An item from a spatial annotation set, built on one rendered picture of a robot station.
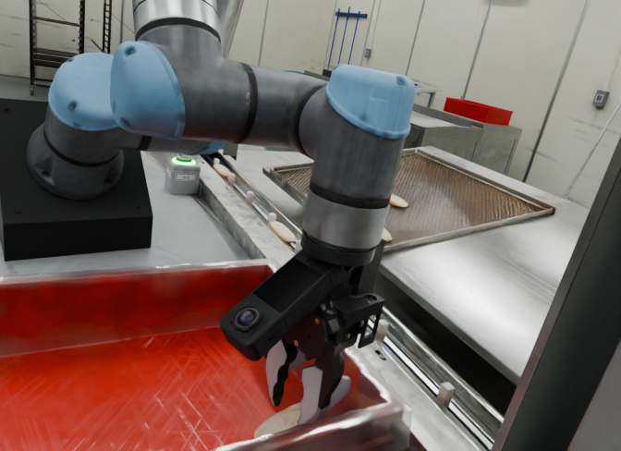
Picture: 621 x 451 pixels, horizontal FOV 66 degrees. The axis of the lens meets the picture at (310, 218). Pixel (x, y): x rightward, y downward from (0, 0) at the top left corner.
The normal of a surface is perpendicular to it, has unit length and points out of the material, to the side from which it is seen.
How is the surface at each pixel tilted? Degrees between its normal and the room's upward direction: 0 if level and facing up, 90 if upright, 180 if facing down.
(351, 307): 0
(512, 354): 10
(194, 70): 53
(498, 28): 90
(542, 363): 90
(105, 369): 0
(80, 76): 45
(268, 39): 90
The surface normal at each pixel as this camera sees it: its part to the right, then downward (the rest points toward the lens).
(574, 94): -0.87, 0.00
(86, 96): 0.42, -0.39
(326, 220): -0.48, 0.22
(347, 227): -0.05, 0.33
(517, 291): 0.03, -0.91
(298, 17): 0.45, 0.39
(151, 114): 0.37, 0.72
